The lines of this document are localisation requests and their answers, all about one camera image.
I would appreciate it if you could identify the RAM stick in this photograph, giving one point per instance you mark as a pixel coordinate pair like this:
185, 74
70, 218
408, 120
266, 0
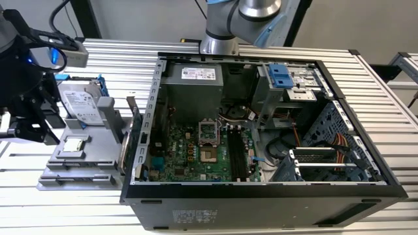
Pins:
78, 179

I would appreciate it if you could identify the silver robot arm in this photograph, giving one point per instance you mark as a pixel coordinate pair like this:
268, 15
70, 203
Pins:
258, 14

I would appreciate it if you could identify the black RAM slot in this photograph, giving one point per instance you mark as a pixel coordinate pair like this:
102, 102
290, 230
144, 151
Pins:
236, 151
232, 151
245, 151
240, 151

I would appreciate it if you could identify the hard disk in blue carrier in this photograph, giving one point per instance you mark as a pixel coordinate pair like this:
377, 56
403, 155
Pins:
81, 102

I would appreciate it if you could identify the silver CPU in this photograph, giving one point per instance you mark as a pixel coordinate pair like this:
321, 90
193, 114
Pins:
73, 145

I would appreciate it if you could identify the grey parts rack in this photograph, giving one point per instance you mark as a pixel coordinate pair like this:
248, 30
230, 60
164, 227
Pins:
101, 151

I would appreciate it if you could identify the graphics card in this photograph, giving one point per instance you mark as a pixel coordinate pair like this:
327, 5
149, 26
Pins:
137, 137

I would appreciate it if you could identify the blue card retention latch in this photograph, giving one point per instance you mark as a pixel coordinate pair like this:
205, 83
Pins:
158, 163

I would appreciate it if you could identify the grey power supply unit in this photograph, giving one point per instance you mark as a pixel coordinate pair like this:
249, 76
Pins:
193, 98

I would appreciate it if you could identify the small yellow plug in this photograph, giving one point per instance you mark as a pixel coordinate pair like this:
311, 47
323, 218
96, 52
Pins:
185, 40

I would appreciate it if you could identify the green motherboard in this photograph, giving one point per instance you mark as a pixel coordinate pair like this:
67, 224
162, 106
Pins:
184, 159

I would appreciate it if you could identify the CPU socket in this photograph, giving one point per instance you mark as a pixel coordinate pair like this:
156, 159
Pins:
209, 155

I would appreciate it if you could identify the black round fan unit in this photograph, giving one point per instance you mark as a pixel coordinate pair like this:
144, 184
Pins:
237, 112

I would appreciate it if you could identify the tall metal disk bay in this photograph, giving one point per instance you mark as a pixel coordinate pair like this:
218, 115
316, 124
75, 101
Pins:
265, 102

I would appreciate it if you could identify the blue drive bay latch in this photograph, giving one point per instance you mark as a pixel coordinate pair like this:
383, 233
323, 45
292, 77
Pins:
280, 80

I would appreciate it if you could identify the black grey PC case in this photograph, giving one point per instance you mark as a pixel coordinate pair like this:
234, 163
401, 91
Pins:
229, 208

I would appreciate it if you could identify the low metal disk bay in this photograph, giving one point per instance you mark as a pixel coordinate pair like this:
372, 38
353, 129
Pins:
316, 156

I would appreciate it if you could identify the aluminium side table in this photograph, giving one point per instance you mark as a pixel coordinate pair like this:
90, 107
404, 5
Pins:
405, 63

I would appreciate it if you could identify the small silver wrist camera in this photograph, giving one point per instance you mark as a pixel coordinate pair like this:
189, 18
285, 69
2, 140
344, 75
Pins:
7, 127

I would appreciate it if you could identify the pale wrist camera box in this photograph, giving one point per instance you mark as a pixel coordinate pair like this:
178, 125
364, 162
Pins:
77, 57

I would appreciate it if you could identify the black metal post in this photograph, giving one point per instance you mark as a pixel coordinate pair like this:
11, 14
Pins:
296, 29
90, 19

